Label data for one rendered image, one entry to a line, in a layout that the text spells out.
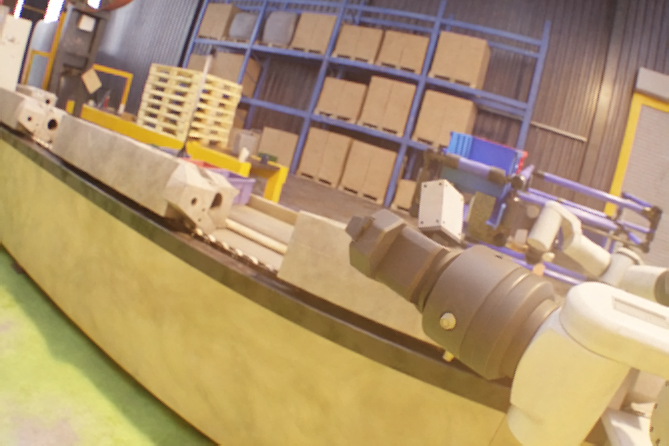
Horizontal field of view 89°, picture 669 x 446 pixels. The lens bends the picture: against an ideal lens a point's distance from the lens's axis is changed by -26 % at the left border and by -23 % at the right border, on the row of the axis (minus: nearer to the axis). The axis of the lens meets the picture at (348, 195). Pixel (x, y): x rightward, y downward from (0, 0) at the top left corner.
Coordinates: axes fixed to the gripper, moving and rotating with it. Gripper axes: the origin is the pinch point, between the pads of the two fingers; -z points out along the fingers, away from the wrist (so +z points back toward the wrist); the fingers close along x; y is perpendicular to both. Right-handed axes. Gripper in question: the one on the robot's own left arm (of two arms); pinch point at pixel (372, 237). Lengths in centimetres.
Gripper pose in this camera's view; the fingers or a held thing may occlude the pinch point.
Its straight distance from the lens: 42.2
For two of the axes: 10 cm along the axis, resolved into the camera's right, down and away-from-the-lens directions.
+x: 6.0, 3.7, 7.1
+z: 6.1, 3.7, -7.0
